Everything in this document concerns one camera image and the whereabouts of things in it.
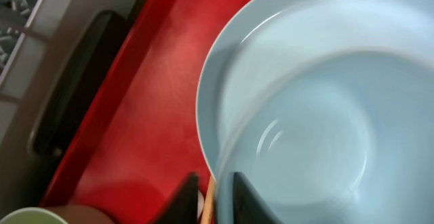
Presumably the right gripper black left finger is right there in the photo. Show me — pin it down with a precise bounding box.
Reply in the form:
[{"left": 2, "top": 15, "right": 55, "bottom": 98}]
[{"left": 151, "top": 173, "right": 199, "bottom": 224}]

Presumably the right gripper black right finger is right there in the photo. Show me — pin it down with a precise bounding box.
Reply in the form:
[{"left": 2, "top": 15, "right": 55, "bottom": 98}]
[{"left": 232, "top": 172, "right": 281, "bottom": 224}]

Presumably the small light blue bowl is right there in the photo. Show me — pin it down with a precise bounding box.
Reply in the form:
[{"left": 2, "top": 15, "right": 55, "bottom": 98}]
[{"left": 216, "top": 50, "right": 433, "bottom": 223}]

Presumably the grey dishwasher rack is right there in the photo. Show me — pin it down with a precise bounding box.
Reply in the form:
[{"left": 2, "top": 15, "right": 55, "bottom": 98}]
[{"left": 1, "top": 0, "right": 146, "bottom": 215}]

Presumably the white plastic fork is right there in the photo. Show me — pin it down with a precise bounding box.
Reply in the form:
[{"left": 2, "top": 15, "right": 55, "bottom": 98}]
[{"left": 197, "top": 191, "right": 205, "bottom": 220}]

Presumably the wooden chopstick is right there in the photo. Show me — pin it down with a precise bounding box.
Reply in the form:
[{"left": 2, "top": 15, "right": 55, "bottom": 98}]
[{"left": 201, "top": 176, "right": 216, "bottom": 224}]

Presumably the red plastic serving tray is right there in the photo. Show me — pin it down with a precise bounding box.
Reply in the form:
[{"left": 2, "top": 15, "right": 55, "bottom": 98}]
[{"left": 41, "top": 0, "right": 249, "bottom": 223}]

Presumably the green saucer bowl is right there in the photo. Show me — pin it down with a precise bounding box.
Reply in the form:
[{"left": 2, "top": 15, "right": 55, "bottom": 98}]
[{"left": 1, "top": 207, "right": 68, "bottom": 224}]

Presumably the large light blue plate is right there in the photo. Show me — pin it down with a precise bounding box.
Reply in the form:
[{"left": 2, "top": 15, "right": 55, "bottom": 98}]
[{"left": 196, "top": 0, "right": 433, "bottom": 175}]

